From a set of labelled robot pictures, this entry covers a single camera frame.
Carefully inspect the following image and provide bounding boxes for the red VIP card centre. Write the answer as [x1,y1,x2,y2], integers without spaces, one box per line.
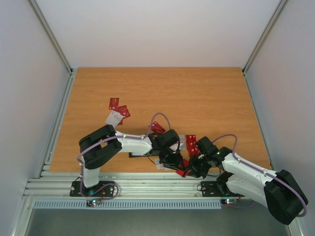
[149,121,166,134]

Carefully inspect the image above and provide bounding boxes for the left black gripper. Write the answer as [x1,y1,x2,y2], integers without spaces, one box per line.
[158,146,185,172]

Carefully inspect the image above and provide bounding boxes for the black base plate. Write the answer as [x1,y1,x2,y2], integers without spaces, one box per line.
[200,181,240,198]
[69,180,116,197]

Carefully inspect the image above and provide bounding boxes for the red card magnetic stripe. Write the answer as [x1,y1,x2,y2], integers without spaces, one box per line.
[176,159,190,178]

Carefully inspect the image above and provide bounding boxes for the red card column upper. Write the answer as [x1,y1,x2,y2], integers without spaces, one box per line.
[186,135,199,157]

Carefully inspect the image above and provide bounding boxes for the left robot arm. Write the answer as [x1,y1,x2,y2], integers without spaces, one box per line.
[78,124,184,196]

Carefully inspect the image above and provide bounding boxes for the white card left cluster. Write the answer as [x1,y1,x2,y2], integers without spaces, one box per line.
[105,110,124,127]

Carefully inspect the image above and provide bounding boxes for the black leather card holder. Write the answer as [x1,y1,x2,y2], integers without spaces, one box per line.
[128,152,158,158]

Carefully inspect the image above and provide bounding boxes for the grey slotted cable duct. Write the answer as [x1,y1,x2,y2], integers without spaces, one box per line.
[33,199,221,210]

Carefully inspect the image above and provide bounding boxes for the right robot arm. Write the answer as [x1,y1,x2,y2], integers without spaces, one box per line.
[186,135,308,225]

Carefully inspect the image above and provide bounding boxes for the red card left cluster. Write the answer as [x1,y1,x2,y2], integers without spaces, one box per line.
[118,105,131,119]

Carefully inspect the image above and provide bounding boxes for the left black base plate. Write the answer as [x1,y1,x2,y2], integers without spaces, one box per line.
[69,180,116,197]

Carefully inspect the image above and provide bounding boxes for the left controller board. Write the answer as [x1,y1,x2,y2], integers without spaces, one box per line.
[86,199,101,207]

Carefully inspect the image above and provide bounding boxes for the white card upper pile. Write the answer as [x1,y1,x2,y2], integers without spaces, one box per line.
[170,135,186,151]

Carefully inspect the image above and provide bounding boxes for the red card far left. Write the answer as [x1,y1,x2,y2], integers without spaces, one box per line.
[109,97,119,111]

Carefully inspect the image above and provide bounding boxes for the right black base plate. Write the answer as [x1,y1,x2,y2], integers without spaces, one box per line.
[200,181,240,198]

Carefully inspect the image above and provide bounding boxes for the right controller board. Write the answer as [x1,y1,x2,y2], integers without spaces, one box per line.
[221,198,238,205]

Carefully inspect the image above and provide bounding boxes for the controller board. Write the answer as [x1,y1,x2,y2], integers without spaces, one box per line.
[221,198,238,205]
[86,199,101,207]

